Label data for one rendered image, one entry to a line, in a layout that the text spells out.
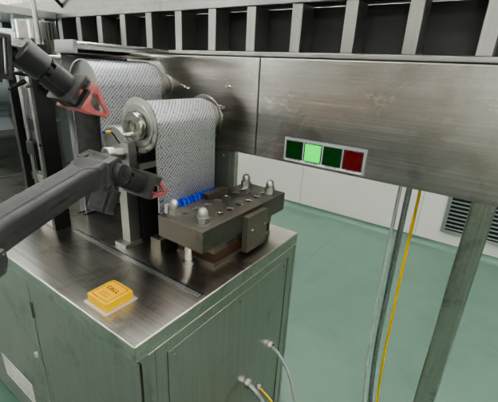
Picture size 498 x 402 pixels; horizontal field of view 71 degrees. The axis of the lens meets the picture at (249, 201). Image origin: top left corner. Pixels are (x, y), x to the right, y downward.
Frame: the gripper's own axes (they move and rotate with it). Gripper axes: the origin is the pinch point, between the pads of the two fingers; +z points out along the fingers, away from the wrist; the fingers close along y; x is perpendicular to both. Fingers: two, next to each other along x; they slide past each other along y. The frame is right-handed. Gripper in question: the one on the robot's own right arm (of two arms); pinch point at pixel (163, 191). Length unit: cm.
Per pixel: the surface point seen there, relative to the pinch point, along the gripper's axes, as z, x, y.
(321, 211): 280, 42, -57
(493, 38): 6, 52, 67
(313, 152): 20.1, 25.1, 30.3
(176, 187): 4.0, 2.7, 0.3
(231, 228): 8.7, -3.3, 20.0
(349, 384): 117, -56, 44
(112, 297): -15.3, -25.9, 12.1
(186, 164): 4.5, 9.8, 0.3
